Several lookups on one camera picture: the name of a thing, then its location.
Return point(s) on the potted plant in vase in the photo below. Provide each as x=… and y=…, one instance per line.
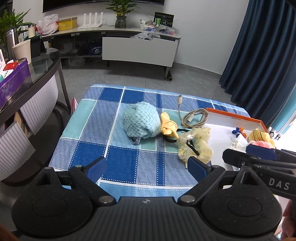
x=121, y=8

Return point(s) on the white face mask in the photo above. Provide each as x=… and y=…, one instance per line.
x=239, y=144

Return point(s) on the yellow box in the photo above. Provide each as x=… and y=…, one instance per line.
x=68, y=24

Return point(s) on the blue checked tablecloth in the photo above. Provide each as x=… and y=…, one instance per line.
x=151, y=168

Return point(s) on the white tv cabinet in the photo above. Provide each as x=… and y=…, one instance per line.
x=112, y=44

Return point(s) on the orange white tray box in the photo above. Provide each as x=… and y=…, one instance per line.
x=222, y=124

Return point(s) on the light blue knitted hat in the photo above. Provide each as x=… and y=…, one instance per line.
x=140, y=121

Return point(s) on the right hand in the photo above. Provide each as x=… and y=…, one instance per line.
x=288, y=225

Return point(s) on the yellow striped sock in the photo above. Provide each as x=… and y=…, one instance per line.
x=258, y=135

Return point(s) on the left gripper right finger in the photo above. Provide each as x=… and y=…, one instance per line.
x=207, y=177

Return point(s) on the teal suitcase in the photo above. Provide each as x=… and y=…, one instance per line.
x=284, y=120

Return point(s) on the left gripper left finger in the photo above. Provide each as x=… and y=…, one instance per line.
x=85, y=179

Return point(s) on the purple tray box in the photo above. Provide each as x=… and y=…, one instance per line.
x=13, y=82

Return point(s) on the white paper cup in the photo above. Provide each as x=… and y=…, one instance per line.
x=23, y=50

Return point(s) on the white plastic bag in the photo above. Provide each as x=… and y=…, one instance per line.
x=48, y=25

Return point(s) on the round glass side table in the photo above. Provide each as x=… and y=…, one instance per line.
x=33, y=119

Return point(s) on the white wifi router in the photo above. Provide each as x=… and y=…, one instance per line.
x=92, y=22

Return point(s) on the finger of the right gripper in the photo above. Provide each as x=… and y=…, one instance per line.
x=271, y=154

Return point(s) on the red white book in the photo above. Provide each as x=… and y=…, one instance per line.
x=74, y=105

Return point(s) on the steel thermos bottle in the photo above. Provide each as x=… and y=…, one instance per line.
x=11, y=40

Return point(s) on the pink fluffy item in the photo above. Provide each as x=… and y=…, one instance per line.
x=262, y=144

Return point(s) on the green plant on table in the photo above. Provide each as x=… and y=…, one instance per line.
x=13, y=21

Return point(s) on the cream scrunchie with black band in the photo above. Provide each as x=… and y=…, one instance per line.
x=194, y=144

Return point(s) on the dark blue curtain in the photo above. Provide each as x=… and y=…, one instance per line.
x=260, y=72

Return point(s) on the black green sign box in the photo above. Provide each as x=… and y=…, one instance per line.
x=163, y=19

